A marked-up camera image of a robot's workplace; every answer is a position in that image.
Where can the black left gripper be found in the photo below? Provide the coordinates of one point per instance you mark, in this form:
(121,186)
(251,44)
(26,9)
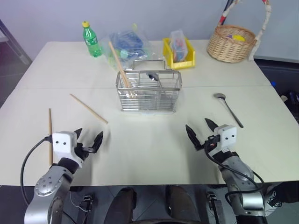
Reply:
(81,150)

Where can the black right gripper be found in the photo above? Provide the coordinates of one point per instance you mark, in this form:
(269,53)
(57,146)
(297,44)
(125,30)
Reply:
(211,144)

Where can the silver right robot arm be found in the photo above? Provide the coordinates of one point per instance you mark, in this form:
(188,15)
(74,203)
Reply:
(240,177)

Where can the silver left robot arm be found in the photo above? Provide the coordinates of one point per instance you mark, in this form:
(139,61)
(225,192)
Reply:
(44,184)

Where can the wooden chopstick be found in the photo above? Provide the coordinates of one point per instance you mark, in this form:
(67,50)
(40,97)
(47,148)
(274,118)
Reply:
(88,109)
(118,63)
(50,126)

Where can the metal spoon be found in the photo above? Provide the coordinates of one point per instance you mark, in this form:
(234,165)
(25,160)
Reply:
(153,76)
(230,112)

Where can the black table clamp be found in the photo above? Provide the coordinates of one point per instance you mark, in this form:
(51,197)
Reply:
(216,207)
(87,201)

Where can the yellow plastic bin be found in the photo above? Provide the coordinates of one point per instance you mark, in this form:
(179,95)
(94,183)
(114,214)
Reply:
(187,64)

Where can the dark rounded shape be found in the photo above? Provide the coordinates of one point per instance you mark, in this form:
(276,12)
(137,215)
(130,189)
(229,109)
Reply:
(122,203)

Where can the clear box of coloured items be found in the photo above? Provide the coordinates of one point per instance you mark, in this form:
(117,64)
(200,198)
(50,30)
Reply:
(179,46)

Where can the green plastic bottle yellow cap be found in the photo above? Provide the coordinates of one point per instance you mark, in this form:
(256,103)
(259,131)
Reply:
(91,42)

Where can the yellow item in basket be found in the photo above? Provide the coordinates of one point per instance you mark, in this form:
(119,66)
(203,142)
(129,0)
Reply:
(238,38)

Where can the black white printed cloth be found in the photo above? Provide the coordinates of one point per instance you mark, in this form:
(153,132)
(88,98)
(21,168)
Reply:
(278,198)

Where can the clear bag of blue items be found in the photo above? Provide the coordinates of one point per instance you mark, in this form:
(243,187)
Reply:
(130,44)

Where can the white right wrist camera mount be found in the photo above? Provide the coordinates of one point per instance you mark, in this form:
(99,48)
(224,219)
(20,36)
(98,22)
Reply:
(226,136)

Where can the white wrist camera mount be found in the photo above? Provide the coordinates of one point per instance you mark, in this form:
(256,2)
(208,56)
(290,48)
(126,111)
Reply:
(226,136)
(63,144)

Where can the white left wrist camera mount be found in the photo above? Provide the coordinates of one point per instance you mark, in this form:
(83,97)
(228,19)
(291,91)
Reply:
(63,144)

